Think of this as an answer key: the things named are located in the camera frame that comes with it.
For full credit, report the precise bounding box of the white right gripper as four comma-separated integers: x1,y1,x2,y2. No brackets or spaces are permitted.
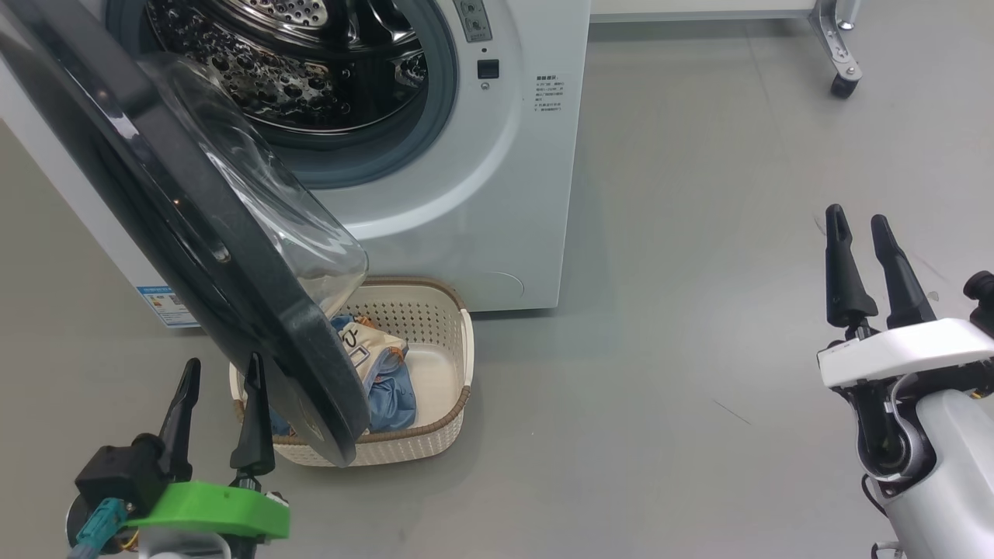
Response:
817,204,994,486

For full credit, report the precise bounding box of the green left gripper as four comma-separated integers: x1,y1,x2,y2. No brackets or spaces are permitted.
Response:
124,352,292,559

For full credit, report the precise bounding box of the cream and blue garment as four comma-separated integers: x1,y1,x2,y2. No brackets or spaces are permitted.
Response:
342,314,410,381

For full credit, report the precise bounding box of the blue cartoon print garment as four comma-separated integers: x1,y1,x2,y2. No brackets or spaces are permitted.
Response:
268,314,418,436

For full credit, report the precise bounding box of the round black glass washer door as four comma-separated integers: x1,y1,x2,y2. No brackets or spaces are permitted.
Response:
0,0,372,469

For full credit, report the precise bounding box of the grey rubber door seal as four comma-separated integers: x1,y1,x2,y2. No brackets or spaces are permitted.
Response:
105,0,459,189

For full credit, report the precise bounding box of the steel perforated washer drum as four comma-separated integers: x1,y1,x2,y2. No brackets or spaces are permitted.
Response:
144,0,429,133

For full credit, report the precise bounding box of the white front-load washing machine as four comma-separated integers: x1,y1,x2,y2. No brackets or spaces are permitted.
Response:
0,0,591,331

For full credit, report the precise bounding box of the blue energy label sticker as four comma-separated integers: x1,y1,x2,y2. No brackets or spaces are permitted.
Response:
137,286,201,329

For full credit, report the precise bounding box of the metal partition leg with caster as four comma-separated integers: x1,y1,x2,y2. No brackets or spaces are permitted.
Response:
808,0,864,99

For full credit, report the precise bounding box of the cream perforated laundry basket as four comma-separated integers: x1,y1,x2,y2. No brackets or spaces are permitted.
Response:
229,276,474,468

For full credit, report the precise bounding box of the grey warning sticker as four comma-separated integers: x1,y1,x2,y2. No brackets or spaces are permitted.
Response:
454,0,492,43

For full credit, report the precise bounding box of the teal connector left camera cable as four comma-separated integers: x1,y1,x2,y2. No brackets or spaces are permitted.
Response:
66,497,129,559

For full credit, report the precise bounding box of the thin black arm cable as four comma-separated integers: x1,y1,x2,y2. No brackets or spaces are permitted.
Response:
860,472,905,559

